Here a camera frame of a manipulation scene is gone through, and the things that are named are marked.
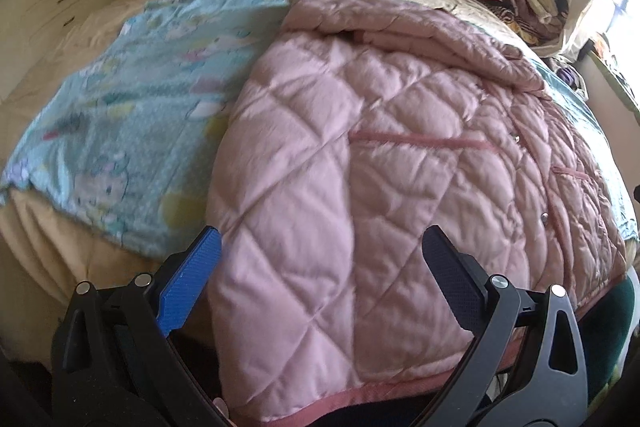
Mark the light blue cartoon print blanket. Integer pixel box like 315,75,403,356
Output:
0,0,640,254

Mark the bed with beige sheet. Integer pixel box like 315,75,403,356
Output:
0,0,640,360

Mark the patterned window ledge cover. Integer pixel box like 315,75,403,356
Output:
574,31,640,120

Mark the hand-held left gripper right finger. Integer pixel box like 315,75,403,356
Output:
414,225,590,427

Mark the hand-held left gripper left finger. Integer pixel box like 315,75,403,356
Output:
51,225,232,427

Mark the pink quilted jacket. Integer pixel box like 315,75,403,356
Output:
205,0,632,424

